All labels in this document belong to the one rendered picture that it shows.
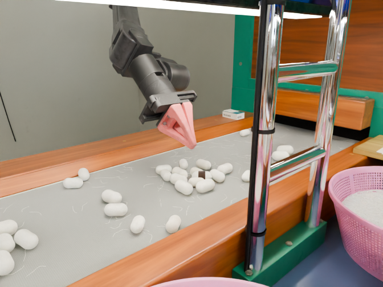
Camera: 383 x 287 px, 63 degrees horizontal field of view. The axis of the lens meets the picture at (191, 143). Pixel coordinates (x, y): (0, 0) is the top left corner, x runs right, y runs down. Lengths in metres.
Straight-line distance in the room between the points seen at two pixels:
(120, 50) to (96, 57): 2.14
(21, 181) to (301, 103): 0.69
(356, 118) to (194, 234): 0.55
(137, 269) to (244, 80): 0.83
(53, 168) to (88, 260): 0.28
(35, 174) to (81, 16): 2.19
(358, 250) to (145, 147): 0.47
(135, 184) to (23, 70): 2.05
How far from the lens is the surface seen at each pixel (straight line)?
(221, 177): 0.59
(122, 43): 0.65
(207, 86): 2.38
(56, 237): 0.48
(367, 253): 0.53
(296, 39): 0.99
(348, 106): 0.85
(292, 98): 0.92
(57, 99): 2.67
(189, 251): 0.38
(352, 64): 0.92
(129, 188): 0.59
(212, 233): 0.41
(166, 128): 0.57
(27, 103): 2.60
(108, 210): 0.50
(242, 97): 1.10
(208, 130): 0.87
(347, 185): 0.65
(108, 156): 0.70
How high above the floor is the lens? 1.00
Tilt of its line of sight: 18 degrees down
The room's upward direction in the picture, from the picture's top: straight up
